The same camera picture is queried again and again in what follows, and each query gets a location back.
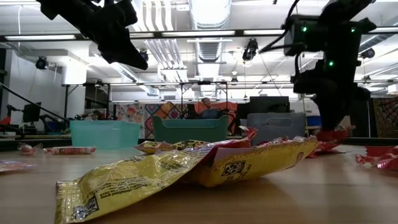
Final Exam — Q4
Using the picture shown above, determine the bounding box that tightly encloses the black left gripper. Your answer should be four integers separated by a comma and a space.
79, 0, 149, 71

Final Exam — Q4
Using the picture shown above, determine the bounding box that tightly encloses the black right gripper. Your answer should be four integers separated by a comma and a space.
291, 57, 371, 131

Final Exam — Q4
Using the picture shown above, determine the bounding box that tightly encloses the red candy pack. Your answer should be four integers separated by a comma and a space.
355, 152, 398, 172
203, 126, 280, 166
306, 140, 346, 159
316, 128, 356, 144
364, 145, 398, 158

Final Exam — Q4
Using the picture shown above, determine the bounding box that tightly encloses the yellow candy pack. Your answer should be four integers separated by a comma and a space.
134, 139, 210, 155
54, 151, 208, 224
182, 135, 319, 189

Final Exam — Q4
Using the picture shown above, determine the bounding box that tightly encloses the blue storage bin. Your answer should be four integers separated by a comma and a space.
306, 114, 322, 127

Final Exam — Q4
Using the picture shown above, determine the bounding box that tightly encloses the black partition panel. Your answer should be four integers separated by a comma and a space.
350, 97, 371, 138

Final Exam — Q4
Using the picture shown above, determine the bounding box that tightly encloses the dark patterned rug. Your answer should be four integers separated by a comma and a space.
372, 96, 398, 139

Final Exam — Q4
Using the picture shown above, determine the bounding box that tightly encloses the grey translucent plastic bin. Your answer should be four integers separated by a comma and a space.
247, 111, 307, 147

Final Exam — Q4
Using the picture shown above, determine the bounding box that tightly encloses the floral hanging cloth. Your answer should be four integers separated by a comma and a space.
114, 102, 147, 139

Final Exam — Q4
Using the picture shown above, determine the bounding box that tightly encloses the wide black monitor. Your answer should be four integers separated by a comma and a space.
248, 95, 290, 114

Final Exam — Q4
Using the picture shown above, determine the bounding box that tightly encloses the colourful patterned quilt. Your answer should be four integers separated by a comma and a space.
144, 101, 189, 139

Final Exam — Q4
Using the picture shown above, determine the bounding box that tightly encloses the light teal translucent bin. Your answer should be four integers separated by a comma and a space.
69, 119, 142, 150

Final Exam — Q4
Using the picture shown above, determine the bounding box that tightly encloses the dark green plastic bin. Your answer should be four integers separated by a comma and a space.
151, 114, 230, 147

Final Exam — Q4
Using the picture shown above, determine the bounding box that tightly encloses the orange hanging cloth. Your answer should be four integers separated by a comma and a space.
193, 101, 239, 134

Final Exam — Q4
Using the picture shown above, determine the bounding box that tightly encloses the small black monitor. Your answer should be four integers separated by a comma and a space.
22, 101, 42, 123

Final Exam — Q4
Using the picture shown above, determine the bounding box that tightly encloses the thin hanging cord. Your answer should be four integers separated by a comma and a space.
302, 93, 309, 138

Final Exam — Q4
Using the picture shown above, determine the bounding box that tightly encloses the black overhead frame beam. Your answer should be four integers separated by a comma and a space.
0, 27, 398, 43

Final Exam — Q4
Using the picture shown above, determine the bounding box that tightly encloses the silver ventilation duct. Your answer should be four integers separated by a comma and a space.
188, 0, 233, 98

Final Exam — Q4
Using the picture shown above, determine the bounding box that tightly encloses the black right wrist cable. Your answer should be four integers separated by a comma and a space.
259, 0, 304, 54

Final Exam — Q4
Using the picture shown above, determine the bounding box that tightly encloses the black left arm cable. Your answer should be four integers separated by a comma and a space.
0, 82, 71, 123

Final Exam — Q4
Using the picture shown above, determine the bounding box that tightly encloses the black table frame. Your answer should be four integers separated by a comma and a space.
0, 136, 398, 152

